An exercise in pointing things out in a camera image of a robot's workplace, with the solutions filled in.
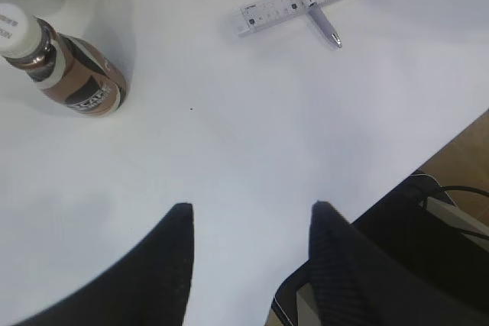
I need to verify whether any black floor cable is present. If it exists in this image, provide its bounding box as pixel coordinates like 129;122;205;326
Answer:
418;185;489;208

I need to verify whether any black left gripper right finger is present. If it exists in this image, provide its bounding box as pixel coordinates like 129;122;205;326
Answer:
309;202;488;325

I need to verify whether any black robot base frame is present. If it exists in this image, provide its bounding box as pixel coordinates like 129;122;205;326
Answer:
269;169;489;326

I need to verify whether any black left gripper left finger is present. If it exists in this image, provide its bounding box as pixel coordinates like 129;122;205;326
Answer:
21;203;194;325

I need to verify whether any brown coffee bottle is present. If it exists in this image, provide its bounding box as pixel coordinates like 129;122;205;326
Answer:
1;2;128;117

